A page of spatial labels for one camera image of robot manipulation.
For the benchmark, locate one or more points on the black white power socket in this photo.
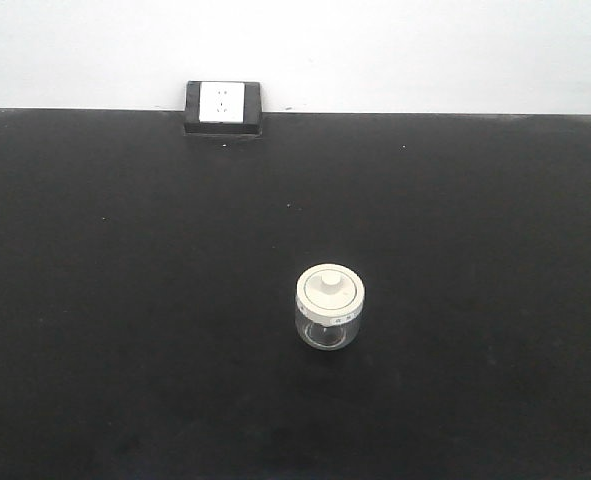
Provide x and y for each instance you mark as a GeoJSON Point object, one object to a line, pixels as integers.
{"type": "Point", "coordinates": [223, 108]}

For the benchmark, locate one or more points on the glass jar with white lid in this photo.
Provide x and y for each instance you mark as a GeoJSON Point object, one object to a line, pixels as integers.
{"type": "Point", "coordinates": [329, 301]}

